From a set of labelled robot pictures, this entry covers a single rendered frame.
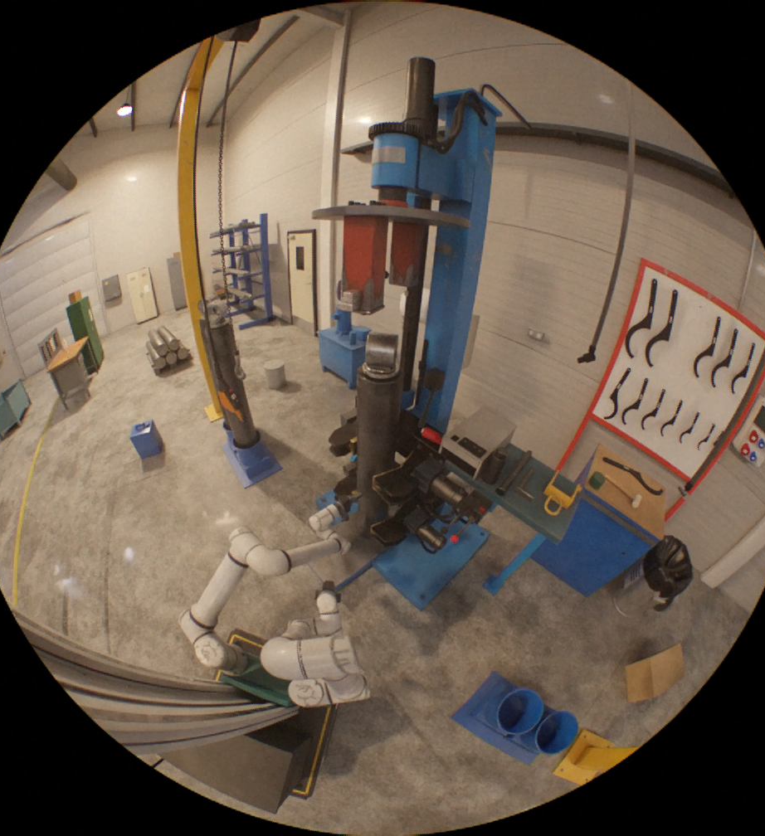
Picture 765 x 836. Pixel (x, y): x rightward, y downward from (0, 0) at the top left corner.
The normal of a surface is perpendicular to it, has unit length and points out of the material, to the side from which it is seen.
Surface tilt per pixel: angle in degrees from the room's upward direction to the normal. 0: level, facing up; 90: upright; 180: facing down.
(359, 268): 90
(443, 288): 90
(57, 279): 90
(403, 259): 90
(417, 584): 0
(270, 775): 0
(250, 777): 0
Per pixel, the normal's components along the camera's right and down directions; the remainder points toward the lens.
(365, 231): -0.41, 0.54
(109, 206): 0.69, 0.47
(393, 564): 0.06, -0.79
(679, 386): -0.73, 0.38
